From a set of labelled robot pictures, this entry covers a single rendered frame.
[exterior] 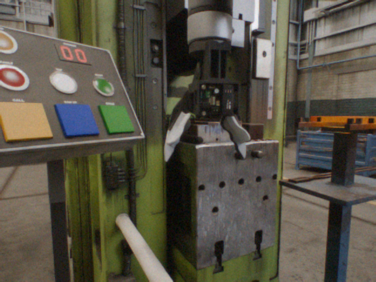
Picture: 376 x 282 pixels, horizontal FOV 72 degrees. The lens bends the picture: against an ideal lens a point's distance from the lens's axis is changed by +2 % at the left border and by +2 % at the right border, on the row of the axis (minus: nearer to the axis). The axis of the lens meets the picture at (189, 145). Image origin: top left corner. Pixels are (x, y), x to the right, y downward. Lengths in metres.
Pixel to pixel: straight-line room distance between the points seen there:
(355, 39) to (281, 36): 8.43
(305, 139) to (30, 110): 4.69
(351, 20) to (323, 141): 5.87
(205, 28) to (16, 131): 0.37
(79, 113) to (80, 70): 0.13
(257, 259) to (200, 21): 0.96
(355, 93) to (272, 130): 8.11
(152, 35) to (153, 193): 0.60
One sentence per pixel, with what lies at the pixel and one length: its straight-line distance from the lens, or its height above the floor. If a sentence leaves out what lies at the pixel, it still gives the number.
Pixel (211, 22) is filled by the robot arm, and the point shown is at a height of 1.16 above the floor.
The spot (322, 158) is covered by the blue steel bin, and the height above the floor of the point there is 0.27.
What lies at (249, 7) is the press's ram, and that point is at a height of 1.42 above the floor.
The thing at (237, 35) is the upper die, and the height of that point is 1.31.
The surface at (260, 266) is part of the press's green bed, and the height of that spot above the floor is 0.39.
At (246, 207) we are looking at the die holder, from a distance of 1.04.
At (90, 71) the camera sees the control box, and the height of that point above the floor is 1.13.
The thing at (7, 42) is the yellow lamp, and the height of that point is 1.16.
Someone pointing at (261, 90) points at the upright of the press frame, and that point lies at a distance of 1.29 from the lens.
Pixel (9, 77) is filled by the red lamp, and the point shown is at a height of 1.09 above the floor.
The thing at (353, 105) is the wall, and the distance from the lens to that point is 9.40.
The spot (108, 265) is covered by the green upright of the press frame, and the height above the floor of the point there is 0.45.
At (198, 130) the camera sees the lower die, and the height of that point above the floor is 0.96.
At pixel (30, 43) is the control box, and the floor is 1.17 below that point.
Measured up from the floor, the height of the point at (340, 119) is 1.00.
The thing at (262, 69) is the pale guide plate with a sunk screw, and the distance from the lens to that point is 1.27.
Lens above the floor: 1.02
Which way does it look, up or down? 7 degrees down
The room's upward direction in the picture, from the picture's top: straight up
